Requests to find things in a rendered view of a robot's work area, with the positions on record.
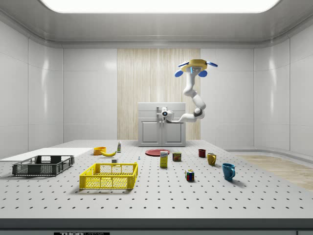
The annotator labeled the drone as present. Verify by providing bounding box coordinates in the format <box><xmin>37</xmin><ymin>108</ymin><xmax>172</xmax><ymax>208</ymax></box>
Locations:
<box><xmin>174</xmin><ymin>58</ymin><xmax>219</xmax><ymax>78</ymax></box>

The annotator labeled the dark grey basket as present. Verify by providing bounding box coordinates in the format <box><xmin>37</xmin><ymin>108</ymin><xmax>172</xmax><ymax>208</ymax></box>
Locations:
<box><xmin>12</xmin><ymin>155</ymin><xmax>75</xmax><ymax>177</ymax></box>

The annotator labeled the white board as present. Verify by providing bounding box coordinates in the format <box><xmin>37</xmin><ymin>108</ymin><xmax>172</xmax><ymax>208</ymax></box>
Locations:
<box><xmin>0</xmin><ymin>147</ymin><xmax>95</xmax><ymax>163</ymax></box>

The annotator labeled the yellow white box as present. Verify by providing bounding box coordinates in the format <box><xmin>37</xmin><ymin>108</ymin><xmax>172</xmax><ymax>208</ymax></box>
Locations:
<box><xmin>160</xmin><ymin>150</ymin><xmax>170</xmax><ymax>169</ymax></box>

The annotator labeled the yellow basket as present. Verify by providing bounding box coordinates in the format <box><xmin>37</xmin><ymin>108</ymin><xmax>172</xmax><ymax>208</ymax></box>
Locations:
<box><xmin>79</xmin><ymin>163</ymin><xmax>139</xmax><ymax>190</ymax></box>

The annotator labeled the blue mug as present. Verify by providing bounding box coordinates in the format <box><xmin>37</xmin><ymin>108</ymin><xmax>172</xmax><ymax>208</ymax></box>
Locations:
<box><xmin>222</xmin><ymin>163</ymin><xmax>236</xmax><ymax>182</ymax></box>

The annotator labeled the white cabinet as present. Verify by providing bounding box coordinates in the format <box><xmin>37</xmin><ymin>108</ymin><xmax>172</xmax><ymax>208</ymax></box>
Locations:
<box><xmin>137</xmin><ymin>102</ymin><xmax>186</xmax><ymax>147</ymax></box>

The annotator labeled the red plate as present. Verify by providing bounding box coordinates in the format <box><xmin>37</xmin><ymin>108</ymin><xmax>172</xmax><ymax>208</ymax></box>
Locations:
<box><xmin>145</xmin><ymin>148</ymin><xmax>170</xmax><ymax>158</ymax></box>

